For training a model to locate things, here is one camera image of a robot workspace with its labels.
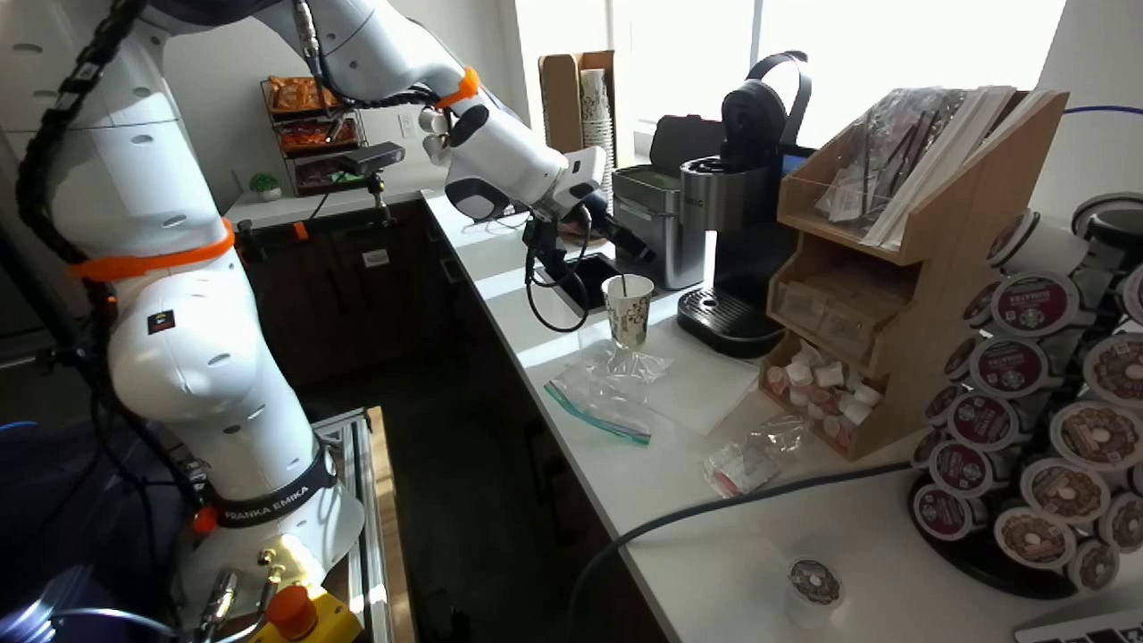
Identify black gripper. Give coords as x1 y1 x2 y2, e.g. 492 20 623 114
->
553 198 623 318

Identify patterned paper coffee cup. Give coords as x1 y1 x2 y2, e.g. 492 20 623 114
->
596 272 659 358

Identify wooden cup holder box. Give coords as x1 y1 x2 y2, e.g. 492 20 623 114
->
534 47 623 162

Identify black silver coffee machine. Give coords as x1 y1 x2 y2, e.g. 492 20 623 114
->
671 47 821 362

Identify single coffee pod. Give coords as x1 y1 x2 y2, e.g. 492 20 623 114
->
782 554 853 628

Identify coffee pod carousel rack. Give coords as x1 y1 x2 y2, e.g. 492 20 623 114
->
908 192 1143 601

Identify clear zip bag green seal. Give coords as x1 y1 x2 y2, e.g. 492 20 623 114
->
539 340 677 452

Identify stack of paper cups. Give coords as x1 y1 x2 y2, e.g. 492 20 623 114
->
576 65 616 155

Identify small clear bag red packet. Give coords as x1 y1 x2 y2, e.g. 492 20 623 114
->
698 414 827 504

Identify blue bin edge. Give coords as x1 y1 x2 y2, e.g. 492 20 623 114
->
561 457 922 643

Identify shelf with orange items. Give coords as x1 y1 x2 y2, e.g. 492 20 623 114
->
255 73 411 198

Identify wooden condiment organizer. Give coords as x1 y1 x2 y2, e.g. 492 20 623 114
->
757 83 1072 465

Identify packets in organizer shelf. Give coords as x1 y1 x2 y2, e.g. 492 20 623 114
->
819 83 1016 252

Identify orange yellow emergency stop button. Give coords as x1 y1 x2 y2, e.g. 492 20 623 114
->
248 579 359 643

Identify silver laptop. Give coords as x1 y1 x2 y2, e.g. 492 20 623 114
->
1006 603 1143 643

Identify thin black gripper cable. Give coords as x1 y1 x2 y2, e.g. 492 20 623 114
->
517 222 596 340

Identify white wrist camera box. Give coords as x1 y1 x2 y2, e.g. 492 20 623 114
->
561 145 613 199

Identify metal robot stand frame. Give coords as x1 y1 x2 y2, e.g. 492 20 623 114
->
310 405 404 643

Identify black corrugated cable conduit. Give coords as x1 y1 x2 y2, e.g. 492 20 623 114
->
13 0 149 268

